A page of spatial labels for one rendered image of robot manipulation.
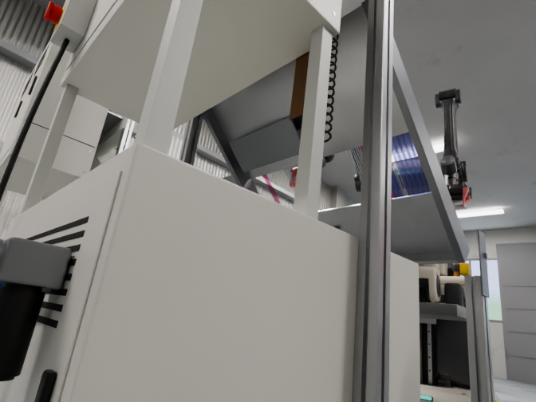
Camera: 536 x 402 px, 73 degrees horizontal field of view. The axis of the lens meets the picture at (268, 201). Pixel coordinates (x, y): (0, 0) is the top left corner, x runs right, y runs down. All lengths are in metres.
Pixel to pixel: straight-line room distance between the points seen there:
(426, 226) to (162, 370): 0.89
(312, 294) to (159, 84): 0.35
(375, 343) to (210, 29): 0.65
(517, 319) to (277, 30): 8.66
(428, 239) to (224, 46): 0.77
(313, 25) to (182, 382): 0.63
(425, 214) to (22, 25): 3.89
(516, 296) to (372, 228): 8.56
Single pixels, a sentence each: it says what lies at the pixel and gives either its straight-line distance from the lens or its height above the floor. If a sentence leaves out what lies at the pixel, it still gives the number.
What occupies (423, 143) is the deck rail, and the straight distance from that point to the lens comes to 0.99.
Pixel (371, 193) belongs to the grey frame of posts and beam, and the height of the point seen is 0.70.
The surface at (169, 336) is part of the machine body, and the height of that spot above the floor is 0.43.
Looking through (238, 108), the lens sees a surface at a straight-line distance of 1.29.
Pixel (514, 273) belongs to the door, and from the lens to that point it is 9.23.
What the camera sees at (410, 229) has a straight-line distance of 1.15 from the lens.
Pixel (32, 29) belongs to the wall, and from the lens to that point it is 4.31.
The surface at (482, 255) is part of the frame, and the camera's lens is 1.11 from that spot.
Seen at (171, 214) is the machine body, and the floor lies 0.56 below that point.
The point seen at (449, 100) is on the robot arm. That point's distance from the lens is 1.96.
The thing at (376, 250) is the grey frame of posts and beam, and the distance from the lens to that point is 0.63.
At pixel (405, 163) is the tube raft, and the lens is 1.07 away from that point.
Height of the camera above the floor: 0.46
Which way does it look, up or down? 19 degrees up
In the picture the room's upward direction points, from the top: 7 degrees clockwise
